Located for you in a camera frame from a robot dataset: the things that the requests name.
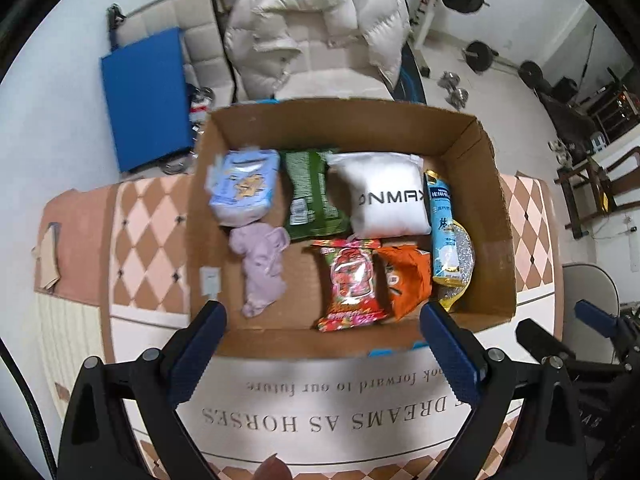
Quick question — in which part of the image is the orange snack bag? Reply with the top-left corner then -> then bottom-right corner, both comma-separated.
375,245 -> 432,321

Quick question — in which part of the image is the green snack bag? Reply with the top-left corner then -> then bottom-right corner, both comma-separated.
280,150 -> 349,242

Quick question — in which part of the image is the wooden chair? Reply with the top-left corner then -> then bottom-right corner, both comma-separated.
554,146 -> 639,240

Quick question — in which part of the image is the cardboard box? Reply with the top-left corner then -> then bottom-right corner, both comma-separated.
185,96 -> 518,360

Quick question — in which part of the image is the blue cartoon tissue pack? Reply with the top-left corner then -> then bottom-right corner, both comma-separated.
205,148 -> 280,228

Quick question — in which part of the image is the blue milk powder sachet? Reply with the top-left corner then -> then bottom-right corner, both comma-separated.
425,170 -> 462,287

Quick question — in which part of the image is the white NMAX pillow pack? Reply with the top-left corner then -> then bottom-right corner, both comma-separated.
326,152 -> 432,240

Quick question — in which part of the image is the chrome dumbbell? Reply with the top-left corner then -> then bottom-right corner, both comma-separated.
437,72 -> 469,110

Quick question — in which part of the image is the beige sofa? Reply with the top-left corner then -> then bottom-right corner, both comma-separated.
106,0 -> 396,109

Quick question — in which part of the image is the grey chair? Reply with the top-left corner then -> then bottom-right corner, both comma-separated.
562,262 -> 620,364

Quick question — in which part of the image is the red candy bag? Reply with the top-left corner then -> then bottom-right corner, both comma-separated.
311,240 -> 387,333

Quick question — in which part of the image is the blue mat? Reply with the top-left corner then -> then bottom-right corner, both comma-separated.
101,27 -> 194,172

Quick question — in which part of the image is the checkered tablecloth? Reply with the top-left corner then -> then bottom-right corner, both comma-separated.
35,174 -> 564,479

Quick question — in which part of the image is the purple cloth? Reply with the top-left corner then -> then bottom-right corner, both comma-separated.
229,222 -> 291,318

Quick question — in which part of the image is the white puffer jacket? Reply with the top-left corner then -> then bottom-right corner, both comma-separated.
224,0 -> 410,101

